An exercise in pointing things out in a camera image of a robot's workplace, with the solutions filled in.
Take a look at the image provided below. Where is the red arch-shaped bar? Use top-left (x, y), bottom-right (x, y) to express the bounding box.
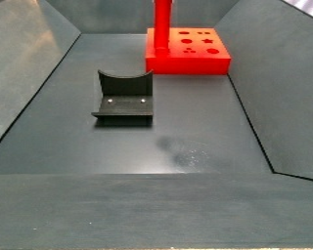
top-left (154, 0), bottom-right (173, 55)

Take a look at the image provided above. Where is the black cradle fixture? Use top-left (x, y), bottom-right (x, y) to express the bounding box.
top-left (93, 70), bottom-right (154, 117)

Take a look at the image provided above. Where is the red shape-sorting block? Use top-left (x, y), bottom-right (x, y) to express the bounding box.
top-left (145, 27), bottom-right (232, 75)

